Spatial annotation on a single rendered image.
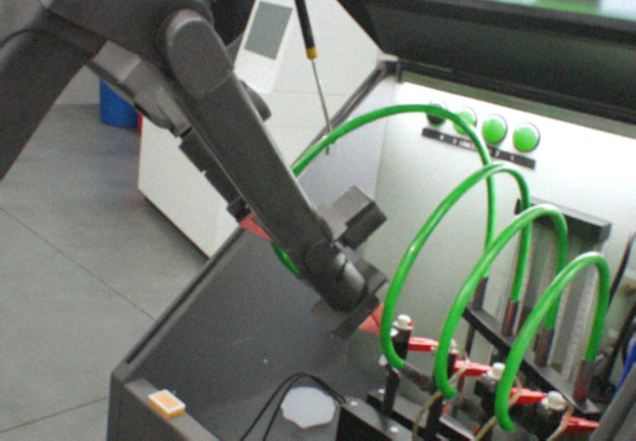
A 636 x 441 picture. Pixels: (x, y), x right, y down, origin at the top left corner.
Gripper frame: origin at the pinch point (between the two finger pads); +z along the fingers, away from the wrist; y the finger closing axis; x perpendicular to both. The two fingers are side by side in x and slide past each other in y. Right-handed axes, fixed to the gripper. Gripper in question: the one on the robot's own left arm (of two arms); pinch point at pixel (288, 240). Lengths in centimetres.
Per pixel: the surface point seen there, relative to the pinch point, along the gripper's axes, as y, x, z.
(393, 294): -17.0, -5.8, 10.9
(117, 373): 13.3, 34.1, -0.2
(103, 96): 607, 68, -135
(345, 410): 4.6, 10.4, 25.4
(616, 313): 5, -30, 42
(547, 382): -5.7, -14.0, 37.6
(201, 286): 18.2, 16.3, -1.4
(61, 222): 347, 109, -52
